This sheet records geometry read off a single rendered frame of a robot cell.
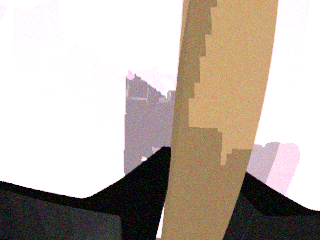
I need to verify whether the long wooden bed rail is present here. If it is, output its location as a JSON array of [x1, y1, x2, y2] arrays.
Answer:
[[160, 0, 279, 240]]

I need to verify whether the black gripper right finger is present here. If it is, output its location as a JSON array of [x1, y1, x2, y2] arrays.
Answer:
[[223, 172, 320, 240]]

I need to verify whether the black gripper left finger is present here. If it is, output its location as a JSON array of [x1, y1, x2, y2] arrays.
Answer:
[[0, 147, 171, 240]]

